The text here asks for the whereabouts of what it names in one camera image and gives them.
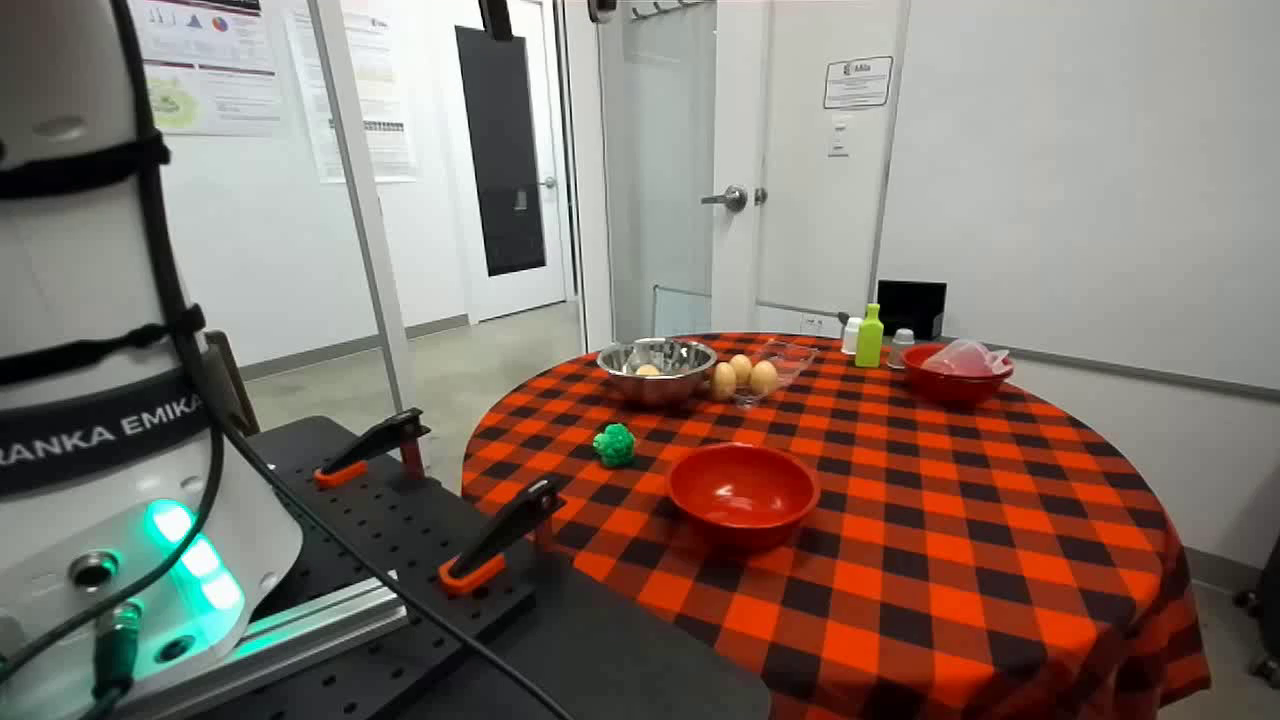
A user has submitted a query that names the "black box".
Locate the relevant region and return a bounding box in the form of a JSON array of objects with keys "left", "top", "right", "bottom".
[{"left": 875, "top": 274, "right": 951, "bottom": 343}]

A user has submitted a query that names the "white text wall poster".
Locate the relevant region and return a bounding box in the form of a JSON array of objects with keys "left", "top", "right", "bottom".
[{"left": 284, "top": 0, "right": 421, "bottom": 185}]

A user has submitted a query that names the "aluminium frame post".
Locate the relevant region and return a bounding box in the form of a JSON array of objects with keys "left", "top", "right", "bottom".
[{"left": 307, "top": 0, "right": 414, "bottom": 415}]

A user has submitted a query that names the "black orange clamp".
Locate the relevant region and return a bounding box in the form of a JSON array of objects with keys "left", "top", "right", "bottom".
[
  {"left": 437, "top": 470, "right": 566, "bottom": 599},
  {"left": 313, "top": 407, "right": 433, "bottom": 497}
]

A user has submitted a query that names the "orange bowl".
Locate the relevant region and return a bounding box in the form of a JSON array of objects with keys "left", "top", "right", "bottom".
[{"left": 663, "top": 440, "right": 822, "bottom": 554}]

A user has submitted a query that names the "wall poster with green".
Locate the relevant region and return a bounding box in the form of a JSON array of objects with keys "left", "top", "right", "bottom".
[{"left": 132, "top": 0, "right": 293, "bottom": 136}]

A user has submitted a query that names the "green cable plug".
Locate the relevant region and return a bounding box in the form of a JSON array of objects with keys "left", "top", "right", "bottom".
[{"left": 87, "top": 599, "right": 147, "bottom": 704}]

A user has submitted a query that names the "white door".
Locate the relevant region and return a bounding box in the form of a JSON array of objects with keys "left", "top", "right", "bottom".
[{"left": 706, "top": 0, "right": 916, "bottom": 338}]

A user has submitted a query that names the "red black plaid tablecloth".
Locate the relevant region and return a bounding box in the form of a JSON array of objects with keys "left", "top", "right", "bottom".
[{"left": 454, "top": 326, "right": 1215, "bottom": 720}]

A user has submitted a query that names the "steel mixing bowl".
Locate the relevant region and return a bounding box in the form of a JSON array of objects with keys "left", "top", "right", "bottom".
[{"left": 593, "top": 336, "right": 719, "bottom": 407}]

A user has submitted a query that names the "green squeeze bottle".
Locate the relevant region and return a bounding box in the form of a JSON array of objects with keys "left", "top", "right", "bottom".
[{"left": 850, "top": 301, "right": 887, "bottom": 370}]

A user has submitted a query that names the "green building block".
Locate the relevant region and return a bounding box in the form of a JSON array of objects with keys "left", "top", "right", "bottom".
[{"left": 588, "top": 419, "right": 640, "bottom": 470}]

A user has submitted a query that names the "clear plastic container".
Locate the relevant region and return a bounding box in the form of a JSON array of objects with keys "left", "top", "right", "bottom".
[{"left": 690, "top": 336, "right": 819, "bottom": 403}]

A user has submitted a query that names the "black perforated mounting board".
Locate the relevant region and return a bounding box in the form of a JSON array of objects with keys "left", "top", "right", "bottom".
[{"left": 197, "top": 412, "right": 777, "bottom": 720}]

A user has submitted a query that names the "clear plastic bag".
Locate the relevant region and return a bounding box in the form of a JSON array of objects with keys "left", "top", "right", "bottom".
[{"left": 918, "top": 336, "right": 1013, "bottom": 380}]

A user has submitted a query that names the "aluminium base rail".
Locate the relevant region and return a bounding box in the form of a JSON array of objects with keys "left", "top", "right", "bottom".
[{"left": 132, "top": 574, "right": 413, "bottom": 720}]

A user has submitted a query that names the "black wall panel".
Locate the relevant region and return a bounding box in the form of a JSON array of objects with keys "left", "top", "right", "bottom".
[{"left": 453, "top": 22, "right": 548, "bottom": 279}]

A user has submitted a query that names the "red bowl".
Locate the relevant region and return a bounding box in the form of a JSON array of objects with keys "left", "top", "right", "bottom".
[{"left": 898, "top": 338, "right": 1019, "bottom": 412}]

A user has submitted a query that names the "white door sign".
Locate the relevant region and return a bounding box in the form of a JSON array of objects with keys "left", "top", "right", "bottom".
[{"left": 819, "top": 53, "right": 894, "bottom": 115}]

